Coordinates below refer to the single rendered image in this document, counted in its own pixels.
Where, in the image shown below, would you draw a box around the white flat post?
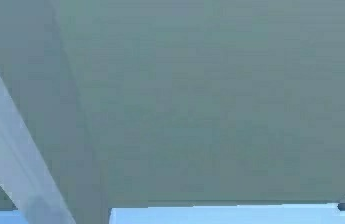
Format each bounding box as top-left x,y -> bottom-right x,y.
0,38 -> 78,224

